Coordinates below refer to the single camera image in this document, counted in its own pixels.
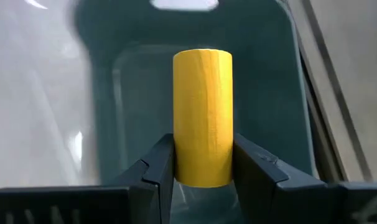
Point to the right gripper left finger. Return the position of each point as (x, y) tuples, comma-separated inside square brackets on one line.
[(154, 186)]

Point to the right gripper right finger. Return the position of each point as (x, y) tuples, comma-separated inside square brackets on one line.
[(263, 193)]

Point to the yellow cylinder block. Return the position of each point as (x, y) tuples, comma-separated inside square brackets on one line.
[(202, 118)]

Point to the blue plastic bin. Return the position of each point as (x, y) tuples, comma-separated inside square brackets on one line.
[(263, 93)]

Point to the black table edge rail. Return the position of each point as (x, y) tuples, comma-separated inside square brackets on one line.
[(337, 93)]

